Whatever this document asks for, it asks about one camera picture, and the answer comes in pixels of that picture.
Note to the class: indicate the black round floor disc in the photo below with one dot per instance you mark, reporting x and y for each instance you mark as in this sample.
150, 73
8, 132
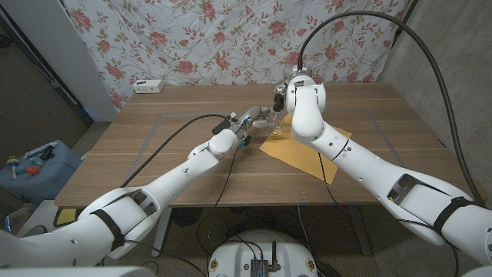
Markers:
186, 216

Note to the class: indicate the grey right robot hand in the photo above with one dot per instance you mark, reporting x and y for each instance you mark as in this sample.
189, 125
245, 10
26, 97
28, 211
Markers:
289, 77

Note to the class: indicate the small black wallet case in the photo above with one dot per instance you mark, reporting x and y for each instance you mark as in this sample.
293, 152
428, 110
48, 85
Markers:
220, 127

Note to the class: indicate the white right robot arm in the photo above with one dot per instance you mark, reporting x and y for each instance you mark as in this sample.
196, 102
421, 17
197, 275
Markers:
369, 161

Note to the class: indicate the black backdrop pole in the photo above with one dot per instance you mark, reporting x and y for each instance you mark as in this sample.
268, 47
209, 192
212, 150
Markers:
403, 19

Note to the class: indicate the floral rose backdrop cloth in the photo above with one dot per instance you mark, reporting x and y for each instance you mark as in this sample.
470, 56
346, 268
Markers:
238, 42

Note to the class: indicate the white robot torso base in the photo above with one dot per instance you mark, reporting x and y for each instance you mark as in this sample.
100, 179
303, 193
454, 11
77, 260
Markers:
238, 255

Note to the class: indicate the yellow paper envelope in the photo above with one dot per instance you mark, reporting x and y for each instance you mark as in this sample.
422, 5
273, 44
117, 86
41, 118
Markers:
292, 152

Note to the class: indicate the yellow and blue maraca toy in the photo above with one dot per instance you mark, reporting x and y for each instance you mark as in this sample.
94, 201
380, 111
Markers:
13, 163

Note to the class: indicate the clear plastic dispenser bottle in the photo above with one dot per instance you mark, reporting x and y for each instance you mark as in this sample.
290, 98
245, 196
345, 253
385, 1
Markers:
277, 127

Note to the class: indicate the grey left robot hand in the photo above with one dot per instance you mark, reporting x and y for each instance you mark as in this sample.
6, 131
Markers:
251, 114

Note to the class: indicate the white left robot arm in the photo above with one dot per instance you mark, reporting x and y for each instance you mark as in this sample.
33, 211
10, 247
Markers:
165, 181

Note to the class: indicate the white cabinet panel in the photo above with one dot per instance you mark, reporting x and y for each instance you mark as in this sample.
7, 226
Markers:
65, 50

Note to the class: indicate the yellow and black sign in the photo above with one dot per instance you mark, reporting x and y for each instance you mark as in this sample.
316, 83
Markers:
66, 216

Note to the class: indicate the white robot torso rim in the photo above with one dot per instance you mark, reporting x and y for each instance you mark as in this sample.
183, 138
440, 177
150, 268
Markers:
77, 272

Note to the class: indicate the white flat tool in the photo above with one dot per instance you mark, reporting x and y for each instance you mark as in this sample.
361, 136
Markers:
38, 151

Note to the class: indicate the blue storage box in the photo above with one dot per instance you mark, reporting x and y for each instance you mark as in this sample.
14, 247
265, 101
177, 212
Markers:
46, 181

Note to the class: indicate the black toy piece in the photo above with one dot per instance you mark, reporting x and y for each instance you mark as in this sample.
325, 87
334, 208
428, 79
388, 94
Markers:
47, 152

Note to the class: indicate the grey table leg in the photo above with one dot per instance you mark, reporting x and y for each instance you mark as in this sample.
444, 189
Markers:
359, 231

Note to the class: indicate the orange toy piece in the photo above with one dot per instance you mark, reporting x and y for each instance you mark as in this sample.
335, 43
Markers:
33, 170

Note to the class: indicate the white table leg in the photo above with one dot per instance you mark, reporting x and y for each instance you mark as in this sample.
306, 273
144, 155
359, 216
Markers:
160, 234

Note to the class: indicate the white power strip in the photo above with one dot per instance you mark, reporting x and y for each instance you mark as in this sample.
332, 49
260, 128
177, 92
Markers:
148, 86

